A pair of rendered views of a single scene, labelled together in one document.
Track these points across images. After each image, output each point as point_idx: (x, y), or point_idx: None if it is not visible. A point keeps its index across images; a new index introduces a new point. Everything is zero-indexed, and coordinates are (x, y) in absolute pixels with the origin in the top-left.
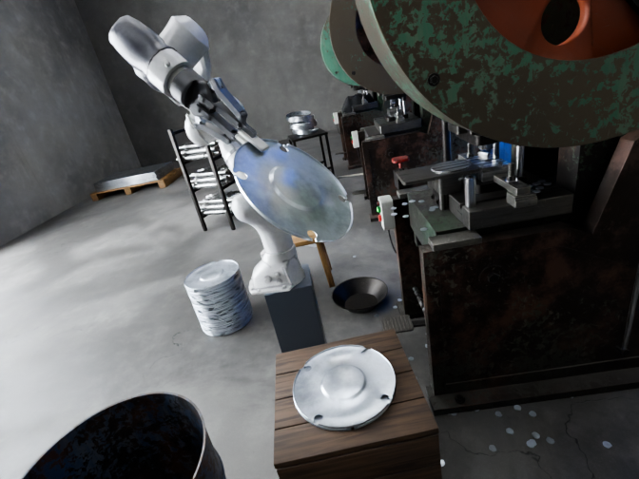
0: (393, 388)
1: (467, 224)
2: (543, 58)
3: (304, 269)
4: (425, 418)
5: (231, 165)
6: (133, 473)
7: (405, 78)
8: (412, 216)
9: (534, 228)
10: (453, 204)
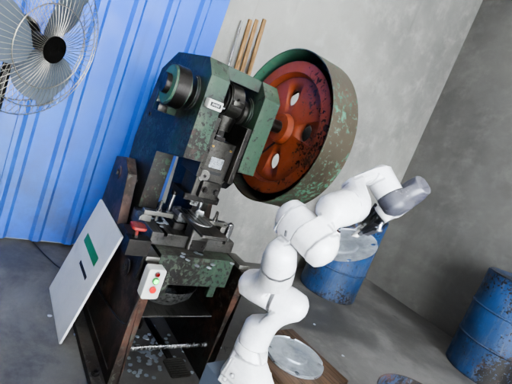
0: (285, 337)
1: (229, 251)
2: None
3: (219, 364)
4: (290, 331)
5: (294, 275)
6: None
7: (319, 191)
8: (168, 271)
9: None
10: (210, 244)
